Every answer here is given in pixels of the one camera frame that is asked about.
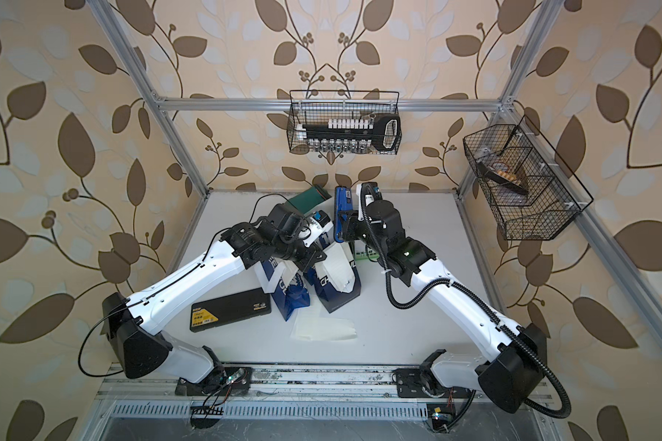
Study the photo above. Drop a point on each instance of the black tool set in basket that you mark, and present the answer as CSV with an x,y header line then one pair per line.
x,y
371,134

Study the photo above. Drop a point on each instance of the green white bag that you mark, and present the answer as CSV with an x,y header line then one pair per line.
x,y
362,252

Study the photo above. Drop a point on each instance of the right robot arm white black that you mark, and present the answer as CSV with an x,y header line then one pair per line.
x,y
513,357

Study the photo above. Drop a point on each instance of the black box yellow label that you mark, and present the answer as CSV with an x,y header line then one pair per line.
x,y
229,309

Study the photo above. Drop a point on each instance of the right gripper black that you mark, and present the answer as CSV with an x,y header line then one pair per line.
x,y
351,228

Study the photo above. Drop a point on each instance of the blue stapler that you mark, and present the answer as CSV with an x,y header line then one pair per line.
x,y
343,210

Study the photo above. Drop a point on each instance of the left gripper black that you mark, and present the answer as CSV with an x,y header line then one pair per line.
x,y
313,254

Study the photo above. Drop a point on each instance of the aluminium frame rail base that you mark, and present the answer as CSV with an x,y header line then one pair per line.
x,y
305,402

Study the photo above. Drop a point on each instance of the black wire basket wall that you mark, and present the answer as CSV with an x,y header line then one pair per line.
x,y
316,104
556,195

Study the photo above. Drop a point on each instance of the dark object in right basket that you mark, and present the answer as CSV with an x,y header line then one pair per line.
x,y
504,179

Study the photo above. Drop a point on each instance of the dark blue bag white handles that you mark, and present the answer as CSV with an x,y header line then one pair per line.
x,y
344,281

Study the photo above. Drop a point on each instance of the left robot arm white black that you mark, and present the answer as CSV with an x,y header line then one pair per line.
x,y
135,325

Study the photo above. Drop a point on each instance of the black wire basket right wall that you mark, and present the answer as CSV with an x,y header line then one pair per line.
x,y
556,195

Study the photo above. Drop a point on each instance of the black wire basket back wall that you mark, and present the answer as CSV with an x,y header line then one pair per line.
x,y
316,104

